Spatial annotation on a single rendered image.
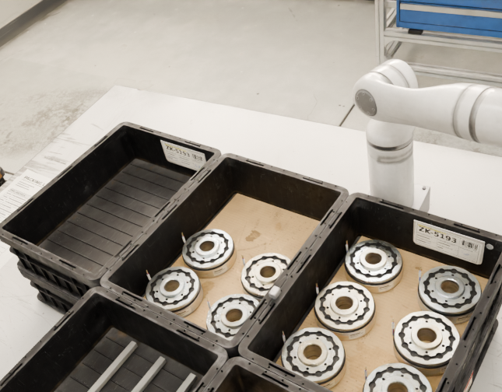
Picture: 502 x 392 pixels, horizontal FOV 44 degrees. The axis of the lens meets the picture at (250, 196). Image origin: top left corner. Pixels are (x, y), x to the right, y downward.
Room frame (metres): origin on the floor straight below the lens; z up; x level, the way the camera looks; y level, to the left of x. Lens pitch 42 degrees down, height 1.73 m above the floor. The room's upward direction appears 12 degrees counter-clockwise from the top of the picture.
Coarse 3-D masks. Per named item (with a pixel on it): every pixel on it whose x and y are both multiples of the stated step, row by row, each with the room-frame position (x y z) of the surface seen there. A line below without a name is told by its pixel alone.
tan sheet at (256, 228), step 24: (216, 216) 0.96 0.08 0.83; (240, 216) 0.94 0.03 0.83; (264, 216) 0.93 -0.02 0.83; (288, 216) 0.91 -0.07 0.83; (240, 240) 0.87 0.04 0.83; (264, 240) 0.86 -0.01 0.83; (288, 240) 0.85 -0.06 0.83; (240, 264) 0.81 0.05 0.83; (216, 288) 0.76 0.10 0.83; (240, 288) 0.75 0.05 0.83
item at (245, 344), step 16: (400, 208) 0.77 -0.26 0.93; (336, 224) 0.77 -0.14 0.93; (448, 224) 0.71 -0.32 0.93; (464, 224) 0.71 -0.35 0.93; (320, 240) 0.74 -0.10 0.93; (496, 240) 0.66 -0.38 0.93; (304, 256) 0.71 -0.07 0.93; (496, 272) 0.60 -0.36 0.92; (288, 288) 0.65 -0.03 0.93; (496, 288) 0.57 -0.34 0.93; (272, 304) 0.62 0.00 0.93; (480, 304) 0.54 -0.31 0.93; (480, 320) 0.51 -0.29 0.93; (256, 336) 0.57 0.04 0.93; (464, 336) 0.49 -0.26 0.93; (240, 352) 0.54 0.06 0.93; (464, 352) 0.47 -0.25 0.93; (272, 368) 0.51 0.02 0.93; (448, 368) 0.45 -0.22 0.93; (304, 384) 0.47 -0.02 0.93; (448, 384) 0.43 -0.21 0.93
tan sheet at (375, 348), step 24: (360, 240) 0.81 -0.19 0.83; (408, 264) 0.73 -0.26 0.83; (432, 264) 0.71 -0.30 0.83; (408, 288) 0.67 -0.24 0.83; (312, 312) 0.67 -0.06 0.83; (384, 312) 0.63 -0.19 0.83; (408, 312) 0.62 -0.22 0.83; (384, 336) 0.59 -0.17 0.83; (360, 360) 0.55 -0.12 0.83; (384, 360) 0.54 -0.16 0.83; (336, 384) 0.52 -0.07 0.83; (360, 384) 0.51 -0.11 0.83; (432, 384) 0.48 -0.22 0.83
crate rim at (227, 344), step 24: (216, 168) 1.00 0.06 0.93; (264, 168) 0.96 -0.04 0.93; (192, 192) 0.94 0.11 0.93; (336, 192) 0.85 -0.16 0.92; (168, 216) 0.88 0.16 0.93; (144, 240) 0.83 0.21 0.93; (312, 240) 0.74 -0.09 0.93; (120, 264) 0.78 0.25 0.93; (288, 264) 0.70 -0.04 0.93; (120, 288) 0.72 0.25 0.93; (168, 312) 0.65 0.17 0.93; (216, 336) 0.58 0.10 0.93; (240, 336) 0.57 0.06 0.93
